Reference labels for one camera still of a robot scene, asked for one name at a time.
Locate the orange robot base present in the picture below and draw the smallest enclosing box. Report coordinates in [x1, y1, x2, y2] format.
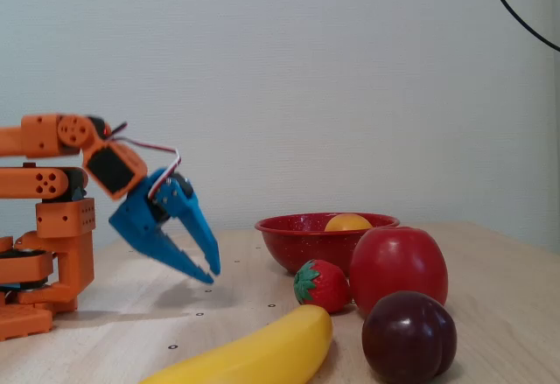
[0, 230, 96, 342]

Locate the orange yellow toy peach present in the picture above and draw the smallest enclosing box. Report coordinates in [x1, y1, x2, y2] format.
[324, 213, 374, 233]

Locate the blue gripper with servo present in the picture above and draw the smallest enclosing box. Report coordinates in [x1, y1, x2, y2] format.
[108, 167, 221, 285]

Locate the yellow toy banana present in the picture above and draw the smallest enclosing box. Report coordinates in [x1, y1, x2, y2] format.
[138, 304, 334, 384]

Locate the white red black servo wire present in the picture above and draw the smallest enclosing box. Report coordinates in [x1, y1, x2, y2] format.
[104, 122, 183, 199]

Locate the dark purple toy plum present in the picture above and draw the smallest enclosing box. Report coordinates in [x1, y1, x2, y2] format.
[360, 290, 459, 384]

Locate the red toy strawberry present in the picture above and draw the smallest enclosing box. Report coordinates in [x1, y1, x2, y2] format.
[292, 259, 353, 315]

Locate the red toy apple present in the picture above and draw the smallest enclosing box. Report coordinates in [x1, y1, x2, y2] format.
[348, 226, 450, 319]

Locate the red speckled enamel bowl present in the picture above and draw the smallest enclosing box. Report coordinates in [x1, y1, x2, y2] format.
[254, 212, 401, 276]

